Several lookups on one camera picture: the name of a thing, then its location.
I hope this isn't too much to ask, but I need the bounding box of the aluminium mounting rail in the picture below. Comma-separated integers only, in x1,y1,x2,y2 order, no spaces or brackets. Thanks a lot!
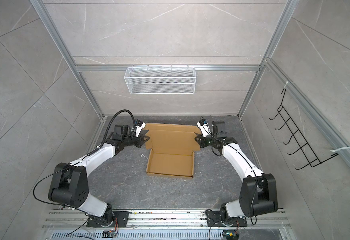
37,209,296,240

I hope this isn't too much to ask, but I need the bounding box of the black wire hook rack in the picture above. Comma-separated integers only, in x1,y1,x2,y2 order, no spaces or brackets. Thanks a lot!
269,89,339,171

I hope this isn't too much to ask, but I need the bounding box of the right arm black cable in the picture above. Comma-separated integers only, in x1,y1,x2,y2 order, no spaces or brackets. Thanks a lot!
200,116,258,226

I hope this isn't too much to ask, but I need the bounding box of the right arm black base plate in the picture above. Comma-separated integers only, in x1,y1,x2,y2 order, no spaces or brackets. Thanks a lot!
204,209,248,228

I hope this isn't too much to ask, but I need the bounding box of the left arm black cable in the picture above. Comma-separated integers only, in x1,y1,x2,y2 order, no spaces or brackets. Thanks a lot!
32,109,137,208

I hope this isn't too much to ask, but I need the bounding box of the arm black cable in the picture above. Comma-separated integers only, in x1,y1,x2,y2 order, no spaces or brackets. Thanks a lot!
200,116,258,226
32,109,137,208

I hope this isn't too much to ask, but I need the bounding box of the white wire mesh basket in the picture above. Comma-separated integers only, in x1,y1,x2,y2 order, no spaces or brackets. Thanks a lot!
124,67,197,95

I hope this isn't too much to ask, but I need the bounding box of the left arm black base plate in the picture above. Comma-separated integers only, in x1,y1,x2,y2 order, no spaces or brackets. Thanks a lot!
86,211,130,228

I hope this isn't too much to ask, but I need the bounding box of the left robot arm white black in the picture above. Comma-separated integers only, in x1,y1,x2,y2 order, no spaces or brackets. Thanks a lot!
48,120,150,217

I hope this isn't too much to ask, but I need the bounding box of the brown cardboard box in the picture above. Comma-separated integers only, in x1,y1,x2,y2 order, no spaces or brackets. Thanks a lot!
145,123,201,179

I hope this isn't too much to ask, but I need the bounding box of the aluminium frame post left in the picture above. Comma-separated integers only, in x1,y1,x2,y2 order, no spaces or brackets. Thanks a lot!
30,0,104,119

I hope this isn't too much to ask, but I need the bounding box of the aluminium frame post right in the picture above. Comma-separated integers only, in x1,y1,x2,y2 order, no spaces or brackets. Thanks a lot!
237,0,299,120

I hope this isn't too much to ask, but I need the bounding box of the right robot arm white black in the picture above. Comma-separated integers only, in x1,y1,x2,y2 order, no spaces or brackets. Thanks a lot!
195,118,279,221

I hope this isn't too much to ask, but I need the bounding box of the aluminium frame post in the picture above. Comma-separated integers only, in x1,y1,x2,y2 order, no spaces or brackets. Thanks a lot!
237,0,299,120
30,0,104,119

